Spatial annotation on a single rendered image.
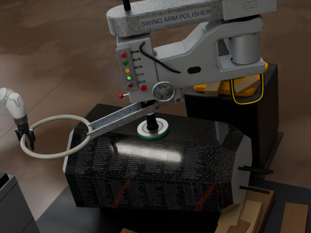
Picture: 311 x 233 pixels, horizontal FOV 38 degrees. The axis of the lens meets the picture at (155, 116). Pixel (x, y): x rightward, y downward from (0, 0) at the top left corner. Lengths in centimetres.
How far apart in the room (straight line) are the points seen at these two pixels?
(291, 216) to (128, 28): 177
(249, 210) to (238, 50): 116
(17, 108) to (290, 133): 245
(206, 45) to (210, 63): 12
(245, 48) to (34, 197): 234
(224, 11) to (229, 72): 40
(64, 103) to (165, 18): 300
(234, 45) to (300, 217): 135
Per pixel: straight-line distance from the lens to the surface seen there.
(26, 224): 334
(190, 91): 362
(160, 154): 299
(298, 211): 346
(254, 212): 329
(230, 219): 323
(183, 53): 273
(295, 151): 410
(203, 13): 263
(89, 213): 381
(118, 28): 263
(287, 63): 544
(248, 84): 348
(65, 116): 331
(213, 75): 282
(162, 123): 310
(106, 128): 301
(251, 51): 281
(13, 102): 306
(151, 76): 276
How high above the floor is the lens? 259
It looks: 33 degrees down
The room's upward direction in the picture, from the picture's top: 12 degrees counter-clockwise
